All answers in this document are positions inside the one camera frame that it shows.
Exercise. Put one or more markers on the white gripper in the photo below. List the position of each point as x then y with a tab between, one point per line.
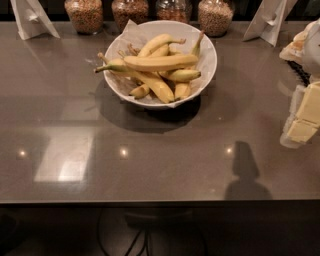
312	53

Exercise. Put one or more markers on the right greenish banana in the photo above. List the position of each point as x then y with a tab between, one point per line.
183	88

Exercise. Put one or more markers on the small greenish middle banana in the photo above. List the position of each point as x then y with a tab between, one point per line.
181	75

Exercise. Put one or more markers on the white bowl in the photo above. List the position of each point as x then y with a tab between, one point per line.
205	65

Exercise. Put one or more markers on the partly hidden back banana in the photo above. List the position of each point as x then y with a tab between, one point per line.
159	51

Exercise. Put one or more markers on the long yellow banana green stem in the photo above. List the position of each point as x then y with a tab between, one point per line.
154	82

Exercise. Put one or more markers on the small banana bottom left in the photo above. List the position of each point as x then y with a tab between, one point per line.
140	92

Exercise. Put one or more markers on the upper curved yellow banana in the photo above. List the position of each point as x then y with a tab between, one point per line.
158	41

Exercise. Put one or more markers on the top yellow banana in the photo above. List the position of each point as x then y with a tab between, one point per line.
162	63

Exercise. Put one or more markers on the white folded paper stand right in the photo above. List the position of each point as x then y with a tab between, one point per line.
268	20

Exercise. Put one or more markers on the white folded paper stand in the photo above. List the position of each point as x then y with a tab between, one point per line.
268	20
31	19

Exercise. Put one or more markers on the glass jar of pale grains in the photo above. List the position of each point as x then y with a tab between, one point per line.
215	16

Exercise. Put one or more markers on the glass jar of dark grains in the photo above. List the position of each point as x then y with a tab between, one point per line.
174	10

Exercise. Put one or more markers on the glass jar of brown grains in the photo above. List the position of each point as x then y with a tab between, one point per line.
125	10

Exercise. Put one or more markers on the white folded paper stand left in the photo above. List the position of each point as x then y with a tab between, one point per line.
31	19

